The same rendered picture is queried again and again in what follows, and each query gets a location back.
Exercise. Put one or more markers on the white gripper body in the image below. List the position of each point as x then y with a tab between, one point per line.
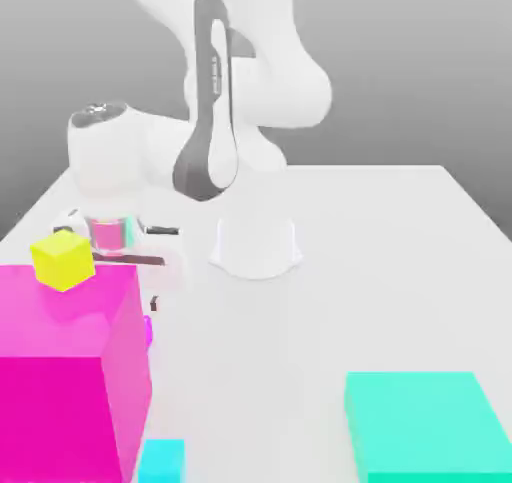
164	275

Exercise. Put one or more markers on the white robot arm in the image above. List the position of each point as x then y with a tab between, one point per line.
260	71

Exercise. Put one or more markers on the small yellow cube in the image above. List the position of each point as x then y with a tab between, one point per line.
62	261

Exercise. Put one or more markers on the small cyan cube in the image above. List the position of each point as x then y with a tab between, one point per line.
162	463

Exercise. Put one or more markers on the large magenta box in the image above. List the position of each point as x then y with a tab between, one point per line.
60	391

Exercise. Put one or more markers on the large turquoise box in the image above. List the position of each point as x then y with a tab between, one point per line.
428	423

